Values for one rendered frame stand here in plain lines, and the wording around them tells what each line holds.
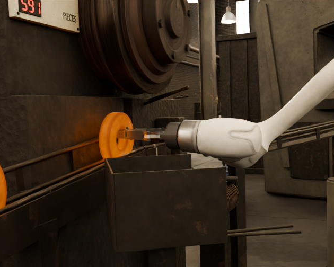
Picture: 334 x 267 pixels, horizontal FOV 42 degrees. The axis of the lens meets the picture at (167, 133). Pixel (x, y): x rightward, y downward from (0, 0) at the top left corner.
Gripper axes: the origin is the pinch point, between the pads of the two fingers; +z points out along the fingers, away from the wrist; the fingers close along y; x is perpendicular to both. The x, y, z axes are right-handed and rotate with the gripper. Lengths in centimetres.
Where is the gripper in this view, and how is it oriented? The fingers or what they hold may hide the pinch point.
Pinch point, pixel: (117, 133)
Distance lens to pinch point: 127.9
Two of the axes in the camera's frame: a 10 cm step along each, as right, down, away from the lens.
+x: 0.1, -10.0, -0.7
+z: -9.1, -0.4, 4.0
